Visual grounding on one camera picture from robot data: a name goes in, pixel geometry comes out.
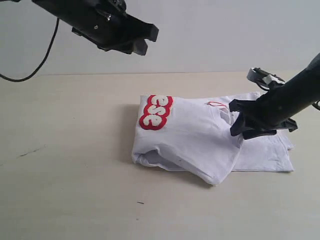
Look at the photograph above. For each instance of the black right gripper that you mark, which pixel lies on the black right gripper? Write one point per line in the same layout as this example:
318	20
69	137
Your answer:
271	111

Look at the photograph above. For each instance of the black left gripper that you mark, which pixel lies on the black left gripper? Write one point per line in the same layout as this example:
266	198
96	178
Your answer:
101	22

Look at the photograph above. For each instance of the white t-shirt red patch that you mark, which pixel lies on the white t-shirt red patch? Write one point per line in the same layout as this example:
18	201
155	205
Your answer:
179	134

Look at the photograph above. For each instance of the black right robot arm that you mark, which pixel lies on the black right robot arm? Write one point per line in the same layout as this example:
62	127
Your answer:
310	74

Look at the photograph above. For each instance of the orange neck label tag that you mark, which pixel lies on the orange neck label tag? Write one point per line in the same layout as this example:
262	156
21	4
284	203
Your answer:
217	105

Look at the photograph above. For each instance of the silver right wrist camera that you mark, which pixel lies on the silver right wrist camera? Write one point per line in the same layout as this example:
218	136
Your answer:
262	77

